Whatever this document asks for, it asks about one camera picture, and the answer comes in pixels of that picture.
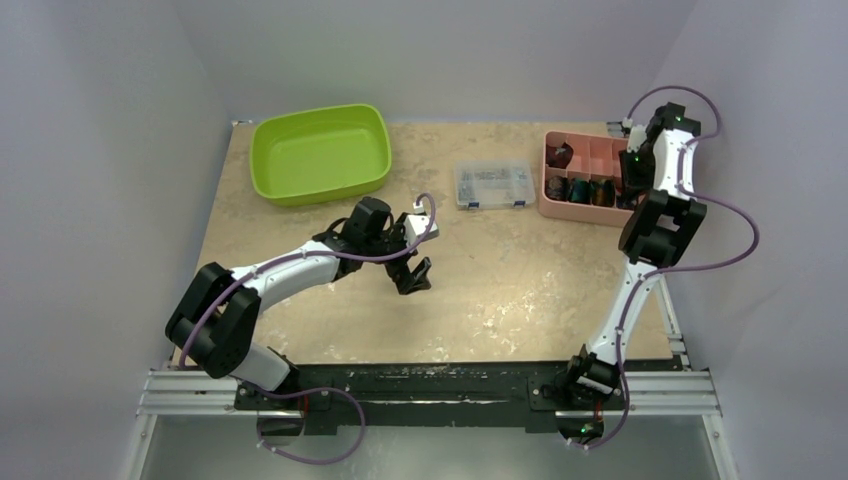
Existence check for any purple cable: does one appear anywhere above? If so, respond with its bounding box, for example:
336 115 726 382
566 85 761 452
177 192 437 464

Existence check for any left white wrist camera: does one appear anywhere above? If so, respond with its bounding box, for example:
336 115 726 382
403 203 440 246

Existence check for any rolled dark red tie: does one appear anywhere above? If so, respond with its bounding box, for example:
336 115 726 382
545 142 574 169

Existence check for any rolled teal tie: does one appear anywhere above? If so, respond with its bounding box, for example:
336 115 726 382
567 178 591 205

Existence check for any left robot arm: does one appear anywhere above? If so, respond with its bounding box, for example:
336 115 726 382
165 193 438 409

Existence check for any pink divided organizer tray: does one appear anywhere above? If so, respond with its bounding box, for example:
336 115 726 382
538 130 633 228

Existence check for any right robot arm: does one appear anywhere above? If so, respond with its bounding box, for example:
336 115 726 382
540 102 708 407

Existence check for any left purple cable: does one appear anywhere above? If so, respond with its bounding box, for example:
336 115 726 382
177 192 437 464

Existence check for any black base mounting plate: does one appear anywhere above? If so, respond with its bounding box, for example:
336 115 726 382
234 361 626 437

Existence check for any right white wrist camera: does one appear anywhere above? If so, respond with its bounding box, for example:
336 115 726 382
621 117 647 152

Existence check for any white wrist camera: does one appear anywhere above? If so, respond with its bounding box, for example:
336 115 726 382
621 117 647 152
403 203 440 246

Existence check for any green plastic tub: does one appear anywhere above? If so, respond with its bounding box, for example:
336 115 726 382
249 104 392 207

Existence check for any dark floral patterned tie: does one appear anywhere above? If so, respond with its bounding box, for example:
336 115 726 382
615 192 641 211

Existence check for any rolled dark gold tie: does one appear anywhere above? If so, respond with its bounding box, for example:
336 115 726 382
589 179 617 208

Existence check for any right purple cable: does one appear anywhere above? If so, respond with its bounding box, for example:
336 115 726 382
566 85 761 452

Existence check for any aluminium frame rail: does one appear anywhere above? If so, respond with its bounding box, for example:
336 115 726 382
138 360 738 479

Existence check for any clear plastic parts box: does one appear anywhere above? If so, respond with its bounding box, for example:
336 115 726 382
454 159 536 210

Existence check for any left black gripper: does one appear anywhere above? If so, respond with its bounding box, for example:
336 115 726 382
362 213 429 293

